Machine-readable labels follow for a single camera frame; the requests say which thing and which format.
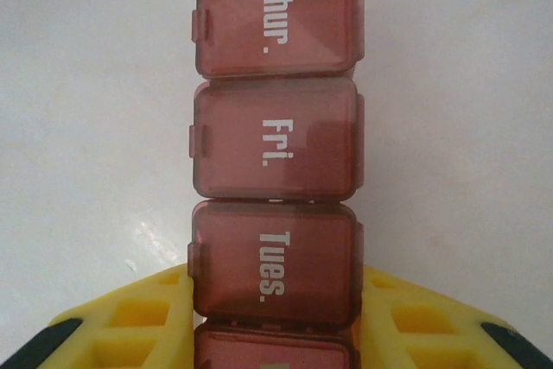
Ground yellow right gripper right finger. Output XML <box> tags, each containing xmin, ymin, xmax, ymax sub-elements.
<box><xmin>352</xmin><ymin>264</ymin><xmax>553</xmax><ymax>369</ymax></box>

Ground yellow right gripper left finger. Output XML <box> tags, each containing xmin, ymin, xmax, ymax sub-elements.
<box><xmin>0</xmin><ymin>265</ymin><xmax>204</xmax><ymax>369</ymax></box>

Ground red translucent pill box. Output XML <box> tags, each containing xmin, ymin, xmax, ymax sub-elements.
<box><xmin>193</xmin><ymin>319</ymin><xmax>359</xmax><ymax>369</ymax></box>

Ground red pill box marked Tues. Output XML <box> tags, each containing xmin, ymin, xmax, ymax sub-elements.
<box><xmin>186</xmin><ymin>200</ymin><xmax>365</xmax><ymax>329</ymax></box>

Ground red pill box marked Fri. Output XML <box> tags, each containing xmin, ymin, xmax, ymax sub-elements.
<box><xmin>188</xmin><ymin>77</ymin><xmax>366</xmax><ymax>204</ymax></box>

